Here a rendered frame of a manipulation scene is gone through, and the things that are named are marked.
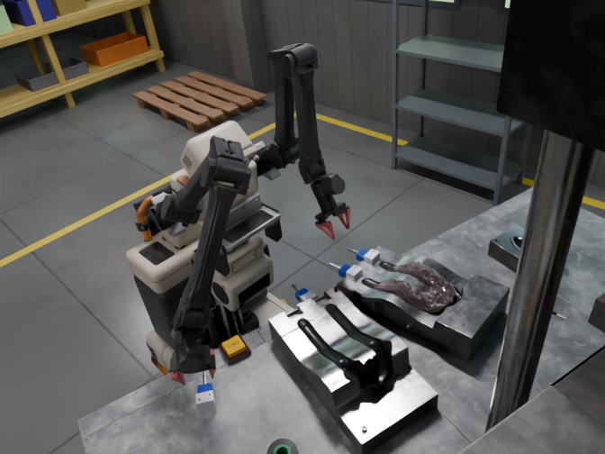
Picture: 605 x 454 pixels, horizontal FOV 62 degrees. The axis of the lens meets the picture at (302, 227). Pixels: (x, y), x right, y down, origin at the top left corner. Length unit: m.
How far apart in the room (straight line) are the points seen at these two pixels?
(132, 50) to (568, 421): 6.57
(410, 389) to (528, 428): 0.79
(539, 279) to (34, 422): 2.54
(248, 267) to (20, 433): 1.47
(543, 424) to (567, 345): 1.04
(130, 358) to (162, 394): 1.29
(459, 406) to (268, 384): 0.55
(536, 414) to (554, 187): 0.29
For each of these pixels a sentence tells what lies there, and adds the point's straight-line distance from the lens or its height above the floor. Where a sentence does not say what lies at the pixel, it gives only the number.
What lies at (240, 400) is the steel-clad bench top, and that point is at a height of 0.80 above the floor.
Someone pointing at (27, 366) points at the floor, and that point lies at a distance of 3.22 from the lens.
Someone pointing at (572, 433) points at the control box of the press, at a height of 1.47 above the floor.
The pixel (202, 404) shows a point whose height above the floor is 0.85.
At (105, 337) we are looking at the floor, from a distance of 3.14.
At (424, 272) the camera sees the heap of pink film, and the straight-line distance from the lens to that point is 1.74.
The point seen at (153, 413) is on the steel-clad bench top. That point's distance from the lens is 1.65.
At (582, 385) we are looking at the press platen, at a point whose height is 1.29.
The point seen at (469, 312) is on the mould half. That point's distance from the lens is 1.64.
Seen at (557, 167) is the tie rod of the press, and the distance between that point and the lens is 0.68.
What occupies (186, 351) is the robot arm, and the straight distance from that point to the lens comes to 1.29.
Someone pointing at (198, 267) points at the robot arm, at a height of 1.29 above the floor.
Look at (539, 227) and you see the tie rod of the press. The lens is 0.73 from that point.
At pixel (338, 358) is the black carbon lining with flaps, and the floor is 0.91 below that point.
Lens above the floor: 2.07
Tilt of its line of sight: 36 degrees down
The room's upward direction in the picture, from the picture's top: 7 degrees counter-clockwise
